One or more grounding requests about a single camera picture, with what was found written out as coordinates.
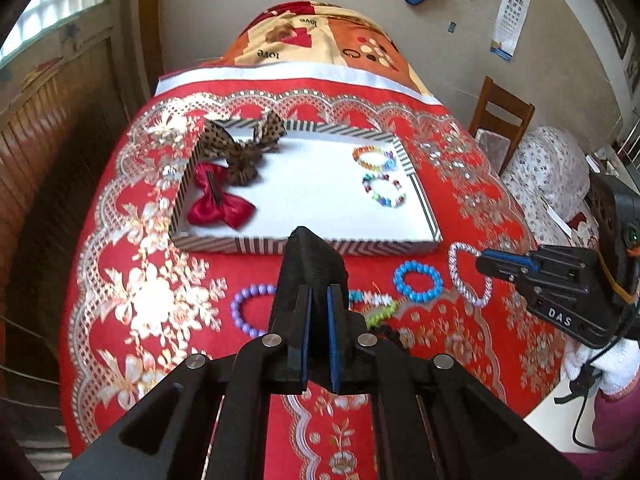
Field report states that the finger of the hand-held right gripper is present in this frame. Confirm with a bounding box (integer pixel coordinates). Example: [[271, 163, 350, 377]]
[[479, 266, 623, 348], [475, 245, 608, 287]]

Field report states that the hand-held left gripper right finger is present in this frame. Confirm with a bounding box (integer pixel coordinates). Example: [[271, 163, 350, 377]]
[[327, 284, 583, 480]]

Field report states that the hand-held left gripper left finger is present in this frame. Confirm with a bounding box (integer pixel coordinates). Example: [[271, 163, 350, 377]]
[[60, 285, 313, 480]]

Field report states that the black fabric hair accessory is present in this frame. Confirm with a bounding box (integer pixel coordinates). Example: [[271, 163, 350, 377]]
[[270, 226, 349, 356]]

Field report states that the silver lilac bead bracelet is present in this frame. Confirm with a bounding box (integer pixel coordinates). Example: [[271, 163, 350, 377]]
[[448, 241, 493, 309]]

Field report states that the striped shallow cardboard box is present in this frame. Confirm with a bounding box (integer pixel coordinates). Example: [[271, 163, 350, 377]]
[[167, 117, 444, 256]]

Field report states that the multicolour chunky bead bracelet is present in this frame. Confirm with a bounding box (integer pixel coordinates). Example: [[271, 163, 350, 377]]
[[362, 172, 407, 209]]

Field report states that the red satin bow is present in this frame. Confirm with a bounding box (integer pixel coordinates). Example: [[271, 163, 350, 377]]
[[187, 162, 257, 228]]

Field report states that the rainbow bead bracelet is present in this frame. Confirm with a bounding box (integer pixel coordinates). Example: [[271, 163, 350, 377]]
[[352, 146, 397, 172]]

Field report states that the brown polka dot bow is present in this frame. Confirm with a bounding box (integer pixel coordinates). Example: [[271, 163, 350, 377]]
[[200, 111, 288, 186]]

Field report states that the person's right forearm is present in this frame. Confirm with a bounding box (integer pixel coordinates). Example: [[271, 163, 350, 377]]
[[562, 390, 640, 480]]

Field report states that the person's right hand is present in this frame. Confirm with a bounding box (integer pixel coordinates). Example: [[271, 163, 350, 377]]
[[560, 337, 640, 396]]

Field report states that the floral covered armchair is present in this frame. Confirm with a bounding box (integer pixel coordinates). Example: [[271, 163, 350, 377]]
[[500, 127, 593, 246]]

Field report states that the red floral tablecloth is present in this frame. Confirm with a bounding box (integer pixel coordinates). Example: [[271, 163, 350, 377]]
[[59, 65, 576, 480]]

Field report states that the wooden chair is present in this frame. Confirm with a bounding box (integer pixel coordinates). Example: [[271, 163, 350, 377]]
[[467, 76, 536, 176]]

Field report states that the eye chart poster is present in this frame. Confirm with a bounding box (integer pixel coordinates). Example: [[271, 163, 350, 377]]
[[489, 0, 538, 61]]

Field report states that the orange printed blanket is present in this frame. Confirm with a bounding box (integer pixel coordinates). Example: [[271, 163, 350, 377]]
[[200, 1, 441, 106]]

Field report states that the wooden slatted door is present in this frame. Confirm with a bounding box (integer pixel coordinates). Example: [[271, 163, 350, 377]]
[[0, 35, 166, 361]]

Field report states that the glass block window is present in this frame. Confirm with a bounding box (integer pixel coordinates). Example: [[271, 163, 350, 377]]
[[0, 0, 108, 61]]

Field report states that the green bead bracelet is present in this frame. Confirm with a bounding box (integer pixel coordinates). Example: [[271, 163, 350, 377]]
[[362, 305, 401, 328]]

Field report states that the white teal bead bracelet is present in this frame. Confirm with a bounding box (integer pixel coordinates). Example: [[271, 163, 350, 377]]
[[348, 289, 401, 311]]

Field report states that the purple bead bracelet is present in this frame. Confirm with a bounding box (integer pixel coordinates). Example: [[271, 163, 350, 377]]
[[230, 284, 277, 338]]

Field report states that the black cable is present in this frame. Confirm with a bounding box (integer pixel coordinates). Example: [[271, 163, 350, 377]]
[[554, 345, 621, 451]]

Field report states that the blue bead bracelet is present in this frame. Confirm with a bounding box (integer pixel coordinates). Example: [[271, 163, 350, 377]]
[[393, 259, 443, 303]]

